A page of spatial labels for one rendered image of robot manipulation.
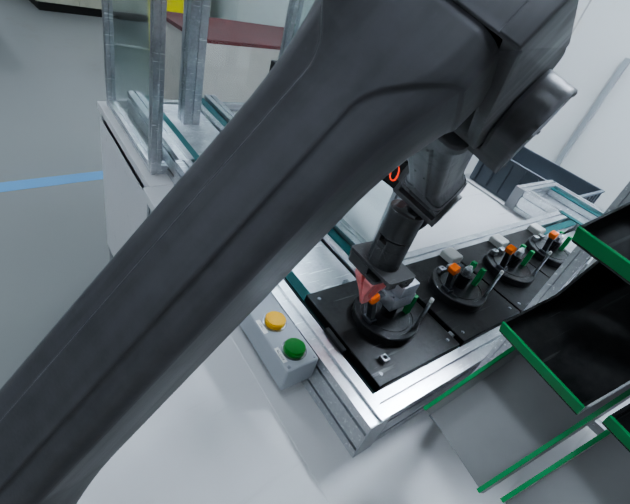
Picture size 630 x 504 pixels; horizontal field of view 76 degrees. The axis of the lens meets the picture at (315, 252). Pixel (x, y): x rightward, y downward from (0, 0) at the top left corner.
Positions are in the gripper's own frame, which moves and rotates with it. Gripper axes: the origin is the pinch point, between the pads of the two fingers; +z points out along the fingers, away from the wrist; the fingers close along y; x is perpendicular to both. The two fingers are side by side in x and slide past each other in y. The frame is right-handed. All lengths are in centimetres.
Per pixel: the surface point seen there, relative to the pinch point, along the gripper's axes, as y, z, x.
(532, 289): -8, 9, -60
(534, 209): 25, 13, -127
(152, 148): 82, 12, 11
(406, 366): -10.9, 9.5, -6.0
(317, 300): 9.7, 9.7, 0.7
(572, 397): -31.3, -14.1, 0.0
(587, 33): 141, -53, -349
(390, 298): -0.9, 1.3, -6.7
